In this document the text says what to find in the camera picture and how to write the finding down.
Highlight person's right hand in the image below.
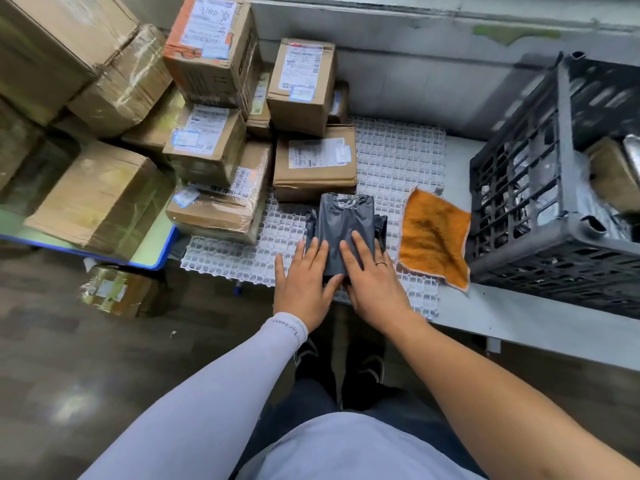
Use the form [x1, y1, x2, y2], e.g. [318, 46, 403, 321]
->
[340, 230, 418, 338]

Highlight person's left hand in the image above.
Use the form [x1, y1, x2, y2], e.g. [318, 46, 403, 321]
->
[273, 237, 347, 334]

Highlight black plastic parcel bag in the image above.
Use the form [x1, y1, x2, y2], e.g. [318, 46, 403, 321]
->
[305, 193, 389, 291]

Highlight person's right forearm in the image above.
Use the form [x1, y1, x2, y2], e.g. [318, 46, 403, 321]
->
[392, 315, 640, 480]

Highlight person's left forearm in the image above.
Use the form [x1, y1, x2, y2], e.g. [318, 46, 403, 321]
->
[79, 312, 309, 480]

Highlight orange cloth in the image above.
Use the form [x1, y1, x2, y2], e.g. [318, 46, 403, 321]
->
[397, 187, 472, 294]

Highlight black shoe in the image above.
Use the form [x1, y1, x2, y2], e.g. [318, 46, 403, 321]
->
[342, 345, 387, 411]
[294, 337, 337, 395]

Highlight white plastic grid mat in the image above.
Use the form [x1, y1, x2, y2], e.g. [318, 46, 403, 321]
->
[180, 117, 447, 321]

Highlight blue jeans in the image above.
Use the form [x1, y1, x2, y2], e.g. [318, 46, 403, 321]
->
[234, 377, 483, 480]

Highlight green table with blue edge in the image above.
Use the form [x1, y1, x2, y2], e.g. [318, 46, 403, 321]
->
[0, 207, 179, 272]

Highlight grey shirt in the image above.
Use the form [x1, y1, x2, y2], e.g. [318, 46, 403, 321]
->
[235, 412, 487, 480]

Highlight small taped cardboard parcel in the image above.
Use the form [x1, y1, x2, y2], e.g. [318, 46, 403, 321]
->
[79, 265, 157, 319]

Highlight dark grey plastic crate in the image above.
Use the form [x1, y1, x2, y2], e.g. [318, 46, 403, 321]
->
[465, 51, 640, 306]

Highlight pile of cardboard parcel boxes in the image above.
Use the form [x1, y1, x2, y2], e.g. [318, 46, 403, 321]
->
[0, 0, 359, 263]

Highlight brown cardboard box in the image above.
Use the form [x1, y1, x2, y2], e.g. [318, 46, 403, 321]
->
[584, 137, 640, 216]

